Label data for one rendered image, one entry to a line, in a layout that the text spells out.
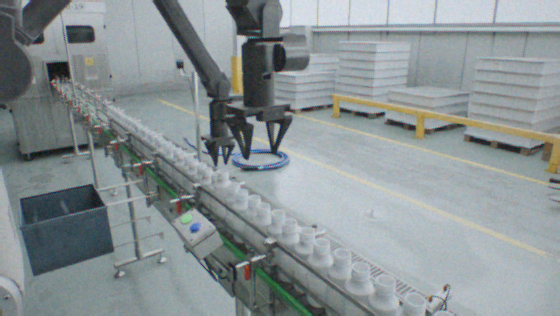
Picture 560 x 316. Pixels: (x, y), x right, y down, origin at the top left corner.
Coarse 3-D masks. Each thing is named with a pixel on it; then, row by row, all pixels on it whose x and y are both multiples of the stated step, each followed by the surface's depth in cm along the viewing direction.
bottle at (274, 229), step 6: (276, 210) 97; (282, 210) 97; (270, 216) 96; (276, 216) 94; (282, 216) 95; (276, 222) 95; (282, 222) 95; (270, 228) 96; (276, 228) 95; (270, 234) 96; (276, 234) 95; (276, 252) 96; (276, 258) 97; (276, 270) 99
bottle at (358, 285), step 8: (352, 264) 74; (360, 264) 75; (352, 272) 73; (360, 272) 71; (368, 272) 72; (352, 280) 73; (360, 280) 72; (368, 280) 73; (344, 288) 75; (352, 288) 73; (360, 288) 72; (368, 288) 72; (360, 296) 72; (344, 304) 75; (352, 304) 73; (344, 312) 75; (352, 312) 73; (360, 312) 73
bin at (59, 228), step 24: (72, 192) 166; (96, 192) 163; (24, 216) 156; (48, 216) 162; (72, 216) 140; (96, 216) 146; (24, 240) 132; (48, 240) 137; (72, 240) 142; (96, 240) 148; (48, 264) 139; (72, 264) 145
